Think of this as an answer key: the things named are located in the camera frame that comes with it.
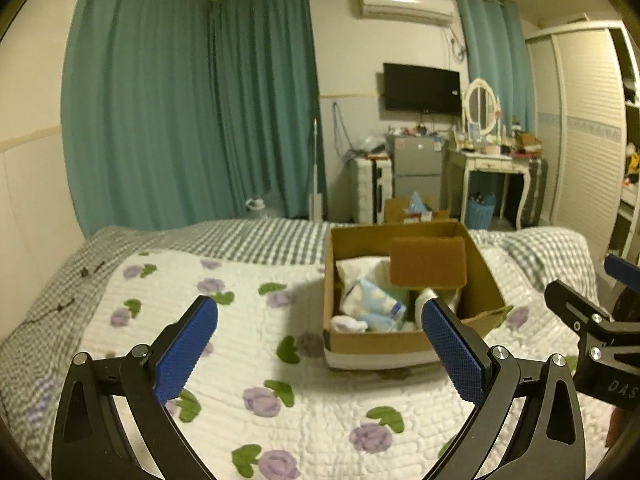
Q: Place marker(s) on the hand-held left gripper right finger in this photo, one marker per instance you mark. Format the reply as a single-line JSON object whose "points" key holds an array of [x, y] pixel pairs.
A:
{"points": [[452, 352]]}

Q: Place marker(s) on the floral white quilt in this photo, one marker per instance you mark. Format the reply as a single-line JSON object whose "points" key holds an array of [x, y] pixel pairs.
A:
{"points": [[250, 360]]}

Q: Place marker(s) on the wide teal curtain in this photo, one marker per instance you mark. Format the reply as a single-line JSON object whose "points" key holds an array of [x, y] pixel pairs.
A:
{"points": [[140, 100]]}

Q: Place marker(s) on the grey small fridge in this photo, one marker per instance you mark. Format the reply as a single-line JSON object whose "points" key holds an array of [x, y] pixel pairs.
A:
{"points": [[417, 160]]}

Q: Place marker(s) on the yellow brown sponge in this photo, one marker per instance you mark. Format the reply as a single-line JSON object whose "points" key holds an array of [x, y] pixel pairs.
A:
{"points": [[427, 262]]}

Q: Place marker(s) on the clear water jug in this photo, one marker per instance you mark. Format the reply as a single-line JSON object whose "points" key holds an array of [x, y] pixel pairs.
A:
{"points": [[257, 207]]}

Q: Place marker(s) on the white slatted wardrobe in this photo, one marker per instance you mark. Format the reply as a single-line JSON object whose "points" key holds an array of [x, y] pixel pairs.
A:
{"points": [[585, 145]]}

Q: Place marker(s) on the white suitcase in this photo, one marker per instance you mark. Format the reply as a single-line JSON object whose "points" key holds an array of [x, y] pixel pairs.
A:
{"points": [[367, 190]]}

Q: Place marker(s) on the white socks with green trim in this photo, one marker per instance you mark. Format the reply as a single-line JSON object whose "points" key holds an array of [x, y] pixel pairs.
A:
{"points": [[347, 324]]}

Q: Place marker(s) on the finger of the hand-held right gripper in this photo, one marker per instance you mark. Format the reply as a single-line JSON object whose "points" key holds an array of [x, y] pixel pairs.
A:
{"points": [[570, 305], [622, 270]]}

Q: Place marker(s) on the white oval mirror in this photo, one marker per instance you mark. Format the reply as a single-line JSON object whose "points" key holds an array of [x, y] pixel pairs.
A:
{"points": [[481, 102]]}

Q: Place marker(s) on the yellow plush toy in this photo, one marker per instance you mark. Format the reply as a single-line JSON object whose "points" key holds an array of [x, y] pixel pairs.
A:
{"points": [[634, 162]]}

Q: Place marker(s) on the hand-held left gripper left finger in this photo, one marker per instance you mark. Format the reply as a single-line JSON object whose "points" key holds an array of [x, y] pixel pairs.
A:
{"points": [[185, 352]]}

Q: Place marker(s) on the white dressing table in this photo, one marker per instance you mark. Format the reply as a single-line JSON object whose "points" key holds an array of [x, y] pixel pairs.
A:
{"points": [[487, 162]]}

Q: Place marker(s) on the white tissue packet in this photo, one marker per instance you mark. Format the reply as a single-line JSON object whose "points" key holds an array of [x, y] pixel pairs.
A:
{"points": [[362, 270]]}

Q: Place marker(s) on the checked cloth cover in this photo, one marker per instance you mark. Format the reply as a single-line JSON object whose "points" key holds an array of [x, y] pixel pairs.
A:
{"points": [[535, 190]]}

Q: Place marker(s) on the blue basket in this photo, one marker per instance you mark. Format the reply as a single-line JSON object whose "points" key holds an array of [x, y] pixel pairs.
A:
{"points": [[480, 212]]}

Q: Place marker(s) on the narrow teal curtain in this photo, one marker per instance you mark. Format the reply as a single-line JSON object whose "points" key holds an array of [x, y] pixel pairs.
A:
{"points": [[495, 60]]}

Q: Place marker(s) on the white sock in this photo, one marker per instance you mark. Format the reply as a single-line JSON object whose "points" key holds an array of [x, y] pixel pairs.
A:
{"points": [[440, 296]]}

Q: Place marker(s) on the brown box on table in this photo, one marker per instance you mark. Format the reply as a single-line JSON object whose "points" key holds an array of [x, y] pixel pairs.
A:
{"points": [[529, 142]]}

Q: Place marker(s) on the brown cardboard box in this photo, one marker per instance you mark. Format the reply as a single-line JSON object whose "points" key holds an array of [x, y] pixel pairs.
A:
{"points": [[375, 345]]}

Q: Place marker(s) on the small open cardboard box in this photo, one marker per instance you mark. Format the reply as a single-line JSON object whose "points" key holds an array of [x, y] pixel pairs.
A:
{"points": [[395, 212]]}

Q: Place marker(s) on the white air conditioner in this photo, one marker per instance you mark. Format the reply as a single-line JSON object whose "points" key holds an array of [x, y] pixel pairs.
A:
{"points": [[405, 5]]}

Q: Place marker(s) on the white mop pole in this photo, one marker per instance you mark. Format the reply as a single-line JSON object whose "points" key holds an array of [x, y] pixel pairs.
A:
{"points": [[316, 200]]}

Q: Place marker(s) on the black wall television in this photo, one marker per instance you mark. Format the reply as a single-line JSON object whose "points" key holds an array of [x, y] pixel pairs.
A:
{"points": [[422, 87]]}

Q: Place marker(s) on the teal corner curtain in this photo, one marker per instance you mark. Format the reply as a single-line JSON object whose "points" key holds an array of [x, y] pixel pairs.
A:
{"points": [[265, 100]]}

